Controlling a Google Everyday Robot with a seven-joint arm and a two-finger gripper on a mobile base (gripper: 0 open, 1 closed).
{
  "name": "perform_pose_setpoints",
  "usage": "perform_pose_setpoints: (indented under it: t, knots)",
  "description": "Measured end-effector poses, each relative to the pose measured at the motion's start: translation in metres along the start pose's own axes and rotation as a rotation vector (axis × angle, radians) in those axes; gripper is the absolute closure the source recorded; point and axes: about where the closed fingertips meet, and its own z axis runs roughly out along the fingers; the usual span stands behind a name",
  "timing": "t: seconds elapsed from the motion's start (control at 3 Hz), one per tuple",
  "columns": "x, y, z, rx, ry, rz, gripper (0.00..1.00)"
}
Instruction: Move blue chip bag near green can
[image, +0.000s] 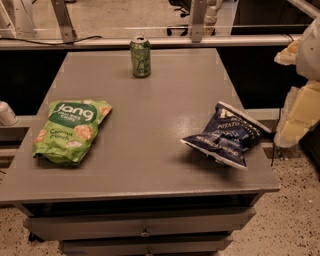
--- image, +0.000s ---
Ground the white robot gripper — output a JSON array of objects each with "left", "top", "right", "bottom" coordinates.
[{"left": 274, "top": 18, "right": 320, "bottom": 148}]

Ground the blue potato chip bag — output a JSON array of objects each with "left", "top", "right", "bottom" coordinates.
[{"left": 181, "top": 101, "right": 271, "bottom": 170}]

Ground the green soda can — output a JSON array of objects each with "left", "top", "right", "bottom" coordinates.
[{"left": 130, "top": 36, "right": 151, "bottom": 78}]

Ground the green rice chips bag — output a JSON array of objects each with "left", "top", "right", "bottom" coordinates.
[{"left": 33, "top": 99, "right": 112, "bottom": 166}]

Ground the upper grey drawer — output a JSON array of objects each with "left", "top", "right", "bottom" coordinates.
[{"left": 24, "top": 207, "right": 256, "bottom": 240}]

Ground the grey drawer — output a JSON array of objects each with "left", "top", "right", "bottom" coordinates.
[
  {"left": 60, "top": 235, "right": 232, "bottom": 256},
  {"left": 24, "top": 207, "right": 256, "bottom": 240}
]

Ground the lower grey drawer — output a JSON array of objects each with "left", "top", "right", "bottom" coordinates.
[{"left": 60, "top": 235, "right": 232, "bottom": 256}]

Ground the white bottle at left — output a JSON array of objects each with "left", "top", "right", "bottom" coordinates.
[{"left": 0, "top": 101, "right": 18, "bottom": 126}]

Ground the grey metal bracket centre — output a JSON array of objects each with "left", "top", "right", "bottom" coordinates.
[{"left": 191, "top": 0, "right": 207, "bottom": 43}]

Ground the grey metal bracket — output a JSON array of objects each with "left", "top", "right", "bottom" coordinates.
[
  {"left": 191, "top": 0, "right": 207, "bottom": 43},
  {"left": 50, "top": 0, "right": 77, "bottom": 43}
]

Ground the grey metal bracket left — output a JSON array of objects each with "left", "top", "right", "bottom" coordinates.
[{"left": 50, "top": 0, "right": 77, "bottom": 43}]

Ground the black cable on rail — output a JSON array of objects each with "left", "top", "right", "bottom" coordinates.
[{"left": 0, "top": 35, "right": 103, "bottom": 46}]

